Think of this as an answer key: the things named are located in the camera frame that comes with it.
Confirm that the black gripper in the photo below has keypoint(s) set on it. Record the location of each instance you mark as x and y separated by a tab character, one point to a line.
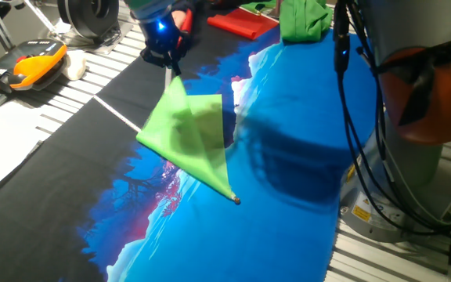
163	37

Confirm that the green flag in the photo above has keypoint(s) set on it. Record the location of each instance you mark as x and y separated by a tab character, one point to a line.
186	133

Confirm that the silver and orange robot arm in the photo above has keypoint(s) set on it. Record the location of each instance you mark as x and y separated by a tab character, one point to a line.
409	23

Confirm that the person's right hand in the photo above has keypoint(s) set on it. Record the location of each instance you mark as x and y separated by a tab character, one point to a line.
178	19

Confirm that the folded red cloth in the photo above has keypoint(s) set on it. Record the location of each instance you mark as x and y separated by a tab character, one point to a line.
243	22

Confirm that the black round drum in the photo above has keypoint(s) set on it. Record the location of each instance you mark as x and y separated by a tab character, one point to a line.
88	15

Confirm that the white rounded object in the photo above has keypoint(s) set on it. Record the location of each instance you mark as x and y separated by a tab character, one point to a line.
74	64

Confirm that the small green fabric piece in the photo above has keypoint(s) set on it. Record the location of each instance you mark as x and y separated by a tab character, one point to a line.
258	6

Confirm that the orange and black teach pendant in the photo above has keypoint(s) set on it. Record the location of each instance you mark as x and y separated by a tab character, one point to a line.
29	64

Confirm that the crumpled green cloth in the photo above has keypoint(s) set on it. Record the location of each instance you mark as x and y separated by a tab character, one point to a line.
305	19

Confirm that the white paper sheet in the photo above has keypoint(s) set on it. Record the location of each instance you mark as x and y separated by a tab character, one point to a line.
2	149

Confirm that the printed landscape tablecloth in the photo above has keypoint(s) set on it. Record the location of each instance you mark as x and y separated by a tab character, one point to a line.
268	235

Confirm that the metal base plate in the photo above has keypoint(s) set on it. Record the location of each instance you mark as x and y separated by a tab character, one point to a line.
112	39

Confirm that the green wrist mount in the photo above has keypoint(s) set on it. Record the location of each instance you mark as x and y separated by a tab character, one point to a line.
147	7

